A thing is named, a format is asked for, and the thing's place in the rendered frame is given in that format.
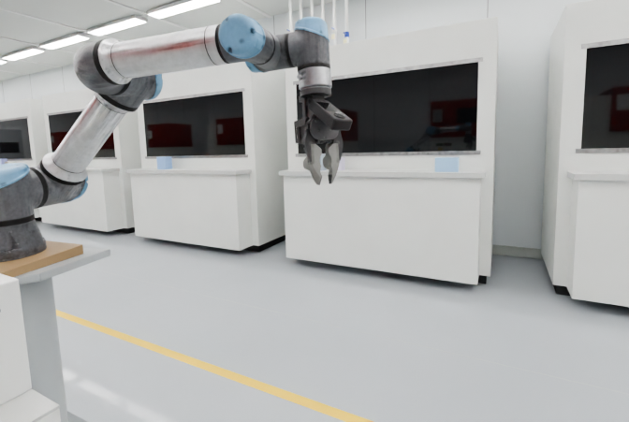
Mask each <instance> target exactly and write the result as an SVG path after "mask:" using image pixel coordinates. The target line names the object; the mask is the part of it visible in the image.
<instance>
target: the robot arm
mask: <svg viewBox="0 0 629 422"><path fill-rule="evenodd" d="M239 62H245V64H246V66H247V67H248V68H249V70H250V71H251V72H254V73H258V72H261V73H266V72H269V71H273V70H280V69H287V68H293V67H297V68H298V76H297V78H298V79H299V89H300V96H299V102H302V115H303V119H302V117H301V118H300V120H297V121H295V122H294V127H295V141H296V143H298V144H302V146H303V149H304V151H305V153H306V155H307V156H306V158H305V159H304V160H303V167H304V168H305V169H307V170H309V171H310V172H311V175H312V177H313V179H314V181H315V183H316V184H317V185H320V183H321V179H322V175H321V172H320V168H321V164H320V156H321V154H322V150H321V148H320V147H319V146H317V145H316V143H317V144H319V143H326V142H327V144H326V147H325V149H326V150H325V151H326V155H325V157H324V158H323V166H324V168H326V169H328V170H329V175H328V177H329V184H332V183H333V181H334V179H335V176H336V174H337V171H338V167H339V164H340V161H341V157H342V152H343V138H342V135H341V130H350V127H351V124H352V120H351V119H350V118H349V117H348V116H346V115H345V114H344V113H342V112H341V111H340V110H339V109H337V108H336V107H335V106H333V105H332V104H331V103H330V102H329V101H328V100H325V98H327V97H330V96H331V87H332V83H331V69H330V58H329V34H328V26H327V23H326V22H325V21H324V20H323V19H321V18H318V17H305V18H302V19H301V20H297V21H296V23H295V28H294V32H291V33H287V34H281V35H276V36H275V35H273V34H272V33H271V32H269V31H268V30H266V29H265V28H264V27H262V26H261V25H260V24H259V23H258V22H257V21H256V20H254V19H253V18H250V17H248V16H246V15H243V14H240V13H235V14H231V15H229V16H228V17H226V18H225V19H224V20H223V21H222V23H221V24H216V25H211V26H205V27H200V28H195V29H190V30H184V31H179V32H174V33H168V34H163V35H158V36H148V37H143V38H137V39H132V40H127V41H122V42H119V41H118V40H116V39H113V38H107V39H101V40H97V41H93V42H89V43H86V44H84V45H83V46H81V47H80V48H79V49H78V50H77V52H76V54H75V56H74V61H73V66H74V70H75V73H76V75H77V77H78V79H79V80H80V82H81V83H82V84H83V85H84V86H85V87H87V88H88V89H90V90H92V91H94V92H95V94H94V96H93V97H92V99H91V100H90V102H89V103H88V105H87V106H86V108H85V109H84V110H83V112H82V113H81V115H80V117H79V118H78V120H77V121H76V122H75V123H74V124H73V126H72V127H71V129H70V130H69V132H68V133H67V135H66V137H65V138H64V139H63V141H62V142H61V144H60V145H59V147H58V148H57V150H56V151H55V152H54V153H47V154H46V155H45V156H44V157H43V158H42V160H41V161H40V162H39V164H38V165H37V166H36V167H28V165H27V164H25V163H9V164H3V165H0V262H7V261H12V260H17V259H21V258H25V257H28V256H31V255H36V254H38V253H41V252H43V251H44V250H45V249H46V248H47V244H46V239H45V238H44V237H42V234H41V232H40V230H39V228H38V226H37V223H36V220H35V213H34V209H37V208H41V207H46V206H50V205H54V204H59V203H67V202H70V201H72V200H75V199H77V198H79V197H81V196H82V195H83V194H84V193H85V191H86V190H87V187H88V183H87V181H88V176H87V175H88V172H87V169H86V168H87V167H88V165H89V164H90V162H91V161H92V160H93V158H94V157H95V155H96V154H97V153H98V151H99V150H100V149H101V147H102V146H103V145H104V143H105V142H106V140H107V139H108V138H109V136H110V135H111V133H112V132H113V131H114V129H115V128H116V127H117V125H118V124H119V123H120V121H121V120H122V119H123V117H124V116H125V115H126V114H127V112H135V111H136V110H137V109H138V108H139V106H140V105H141V103H142V102H143V101H144V100H146V101H148V100H152V99H155V98H156V97H158V96H159V94H160V93H161V90H162V87H163V80H162V74H164V73H170V72H176V71H183V70H189V69H196V68H202V67H208V66H215V65H227V64H233V63H239ZM296 127H297V128H296Z"/></svg>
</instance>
